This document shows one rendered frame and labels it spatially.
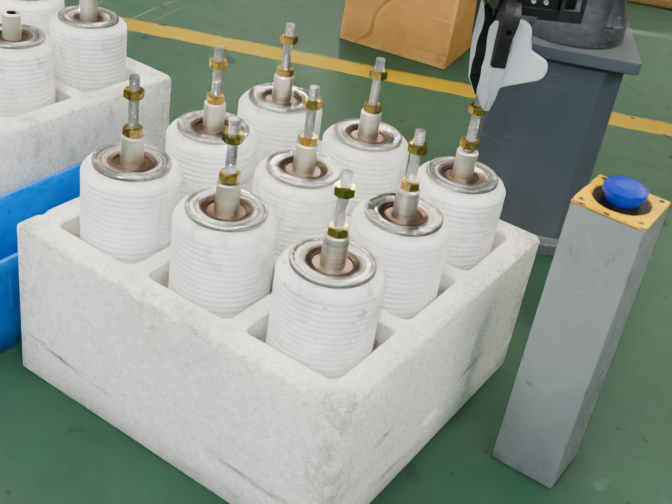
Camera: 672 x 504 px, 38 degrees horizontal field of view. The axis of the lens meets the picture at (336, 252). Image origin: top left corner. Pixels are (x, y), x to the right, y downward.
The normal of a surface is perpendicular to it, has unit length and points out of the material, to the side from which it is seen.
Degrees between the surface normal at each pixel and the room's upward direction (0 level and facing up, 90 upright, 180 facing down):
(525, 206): 90
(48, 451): 0
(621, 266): 90
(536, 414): 90
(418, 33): 89
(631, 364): 0
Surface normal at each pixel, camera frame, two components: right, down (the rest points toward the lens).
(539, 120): -0.16, 0.51
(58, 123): 0.80, 0.41
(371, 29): -0.42, 0.42
